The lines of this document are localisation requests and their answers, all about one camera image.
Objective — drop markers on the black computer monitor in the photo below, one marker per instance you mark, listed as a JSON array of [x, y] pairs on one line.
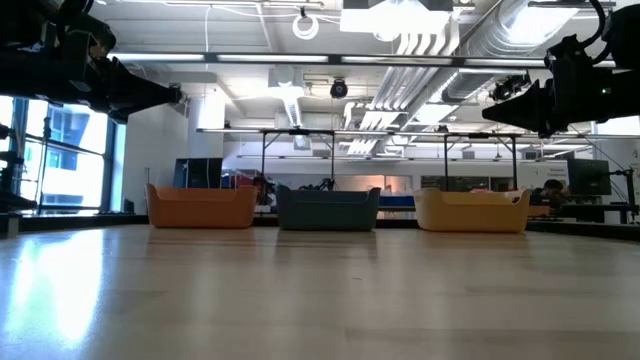
[[589, 176]]

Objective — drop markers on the large glass window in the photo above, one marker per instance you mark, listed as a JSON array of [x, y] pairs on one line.
[[70, 165]]

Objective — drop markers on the black overhead gantry frame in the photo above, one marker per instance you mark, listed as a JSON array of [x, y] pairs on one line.
[[297, 132], [480, 135]]

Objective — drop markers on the overhead light bar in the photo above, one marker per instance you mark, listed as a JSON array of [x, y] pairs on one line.
[[210, 57]]

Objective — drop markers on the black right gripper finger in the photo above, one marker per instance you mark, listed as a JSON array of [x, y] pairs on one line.
[[530, 110]]

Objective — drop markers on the orange plastic bin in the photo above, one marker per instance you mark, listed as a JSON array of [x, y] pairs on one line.
[[200, 210]]

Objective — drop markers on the teal plastic bin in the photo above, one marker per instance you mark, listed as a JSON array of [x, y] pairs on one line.
[[325, 210]]

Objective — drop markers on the black tripod stand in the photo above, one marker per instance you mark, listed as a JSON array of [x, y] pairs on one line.
[[46, 131]]

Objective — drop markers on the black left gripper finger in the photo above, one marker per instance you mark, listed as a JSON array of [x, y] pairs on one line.
[[135, 92]]

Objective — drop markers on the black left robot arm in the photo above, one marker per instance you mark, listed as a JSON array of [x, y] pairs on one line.
[[30, 15]]

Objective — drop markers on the black ceiling mounted device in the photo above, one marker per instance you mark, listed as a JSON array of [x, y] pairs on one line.
[[507, 89]]

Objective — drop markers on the person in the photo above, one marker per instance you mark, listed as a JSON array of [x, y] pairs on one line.
[[261, 187], [550, 189]]

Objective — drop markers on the black blue cabinet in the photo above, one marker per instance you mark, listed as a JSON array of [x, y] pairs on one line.
[[200, 174]]

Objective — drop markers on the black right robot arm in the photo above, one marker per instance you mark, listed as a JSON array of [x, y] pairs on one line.
[[625, 35]]

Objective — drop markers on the black round overhead camera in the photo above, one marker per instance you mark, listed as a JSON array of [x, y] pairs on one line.
[[339, 89]]

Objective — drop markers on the yellow plastic bin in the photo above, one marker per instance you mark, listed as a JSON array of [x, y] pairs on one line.
[[470, 212]]

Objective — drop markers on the black desk under monitor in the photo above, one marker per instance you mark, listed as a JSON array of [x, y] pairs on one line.
[[590, 209]]

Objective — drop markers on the silver ventilation duct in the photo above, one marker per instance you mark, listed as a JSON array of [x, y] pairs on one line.
[[500, 30]]

